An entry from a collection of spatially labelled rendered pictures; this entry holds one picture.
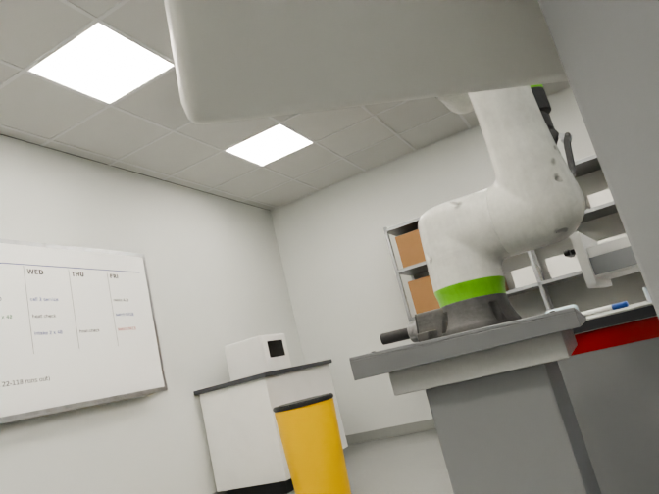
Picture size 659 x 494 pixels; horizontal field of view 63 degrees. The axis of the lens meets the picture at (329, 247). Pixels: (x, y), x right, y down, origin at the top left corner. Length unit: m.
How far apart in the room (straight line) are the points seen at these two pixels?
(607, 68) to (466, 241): 0.72
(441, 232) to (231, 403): 3.68
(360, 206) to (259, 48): 5.74
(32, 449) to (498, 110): 3.31
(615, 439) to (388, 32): 1.23
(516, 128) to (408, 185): 4.94
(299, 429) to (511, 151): 2.83
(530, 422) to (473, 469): 0.12
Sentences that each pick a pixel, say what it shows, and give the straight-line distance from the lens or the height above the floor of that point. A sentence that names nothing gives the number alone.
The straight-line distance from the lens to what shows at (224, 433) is 4.62.
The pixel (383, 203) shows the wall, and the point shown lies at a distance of 5.94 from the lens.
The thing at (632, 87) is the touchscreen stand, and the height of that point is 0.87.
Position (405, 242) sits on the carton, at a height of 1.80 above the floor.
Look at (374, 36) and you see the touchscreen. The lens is 0.33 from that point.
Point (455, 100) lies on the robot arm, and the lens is 1.38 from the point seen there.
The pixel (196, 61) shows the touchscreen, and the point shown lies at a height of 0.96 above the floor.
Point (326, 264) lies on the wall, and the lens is 6.14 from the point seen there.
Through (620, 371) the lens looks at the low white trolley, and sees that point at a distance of 1.42.
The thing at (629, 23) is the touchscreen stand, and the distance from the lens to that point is 0.28.
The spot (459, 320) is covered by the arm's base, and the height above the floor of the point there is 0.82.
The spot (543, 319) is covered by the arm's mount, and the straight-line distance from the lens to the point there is 0.84.
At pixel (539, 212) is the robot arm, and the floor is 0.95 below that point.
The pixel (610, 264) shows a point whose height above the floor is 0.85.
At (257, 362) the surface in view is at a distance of 4.68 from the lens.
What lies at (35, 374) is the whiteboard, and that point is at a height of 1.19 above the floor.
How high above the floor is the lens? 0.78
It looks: 13 degrees up
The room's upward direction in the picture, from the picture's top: 14 degrees counter-clockwise
